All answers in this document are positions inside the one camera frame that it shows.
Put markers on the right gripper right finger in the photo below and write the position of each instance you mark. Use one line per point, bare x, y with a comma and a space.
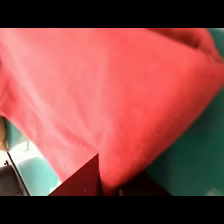
146, 186

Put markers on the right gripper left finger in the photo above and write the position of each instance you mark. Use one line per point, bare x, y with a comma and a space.
85, 183

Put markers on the red T-shirt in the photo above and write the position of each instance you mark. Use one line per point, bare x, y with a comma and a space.
110, 93

